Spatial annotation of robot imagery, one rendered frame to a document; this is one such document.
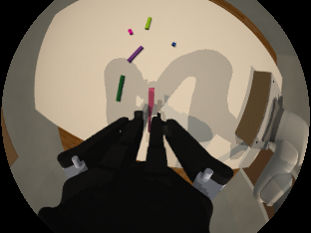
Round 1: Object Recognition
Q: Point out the purple rod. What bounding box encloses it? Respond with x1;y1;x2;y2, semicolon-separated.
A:
127;46;144;62

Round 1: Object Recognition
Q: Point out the pink rod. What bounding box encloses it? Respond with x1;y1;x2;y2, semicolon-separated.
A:
148;88;155;132

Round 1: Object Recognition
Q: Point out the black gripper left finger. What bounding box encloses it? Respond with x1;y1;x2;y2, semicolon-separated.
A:
57;104;149;200

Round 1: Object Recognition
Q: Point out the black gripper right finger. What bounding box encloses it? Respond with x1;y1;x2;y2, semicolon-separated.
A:
141;104;233;210

